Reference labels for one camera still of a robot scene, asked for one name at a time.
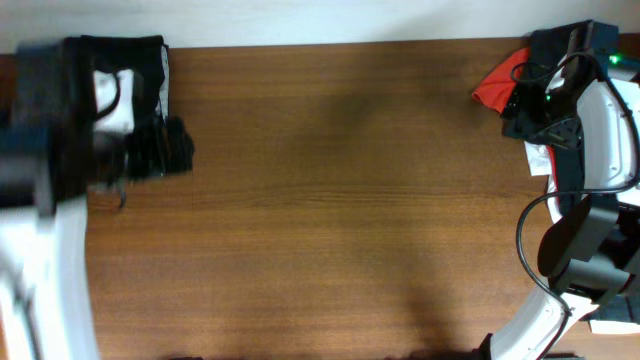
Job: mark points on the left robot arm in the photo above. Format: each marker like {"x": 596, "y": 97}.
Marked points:
{"x": 67, "y": 131}

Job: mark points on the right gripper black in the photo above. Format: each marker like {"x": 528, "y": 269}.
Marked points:
{"x": 523, "y": 100}

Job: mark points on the red orange garment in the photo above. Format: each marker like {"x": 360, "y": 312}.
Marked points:
{"x": 496, "y": 88}

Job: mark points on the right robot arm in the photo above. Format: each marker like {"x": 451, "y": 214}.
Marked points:
{"x": 587, "y": 267}

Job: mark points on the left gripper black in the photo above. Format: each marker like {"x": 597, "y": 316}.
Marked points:
{"x": 157, "y": 150}

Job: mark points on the black shirt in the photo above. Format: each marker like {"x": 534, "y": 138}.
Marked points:
{"x": 150, "y": 100}

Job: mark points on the black garment with white stripes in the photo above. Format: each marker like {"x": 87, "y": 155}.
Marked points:
{"x": 556, "y": 61}

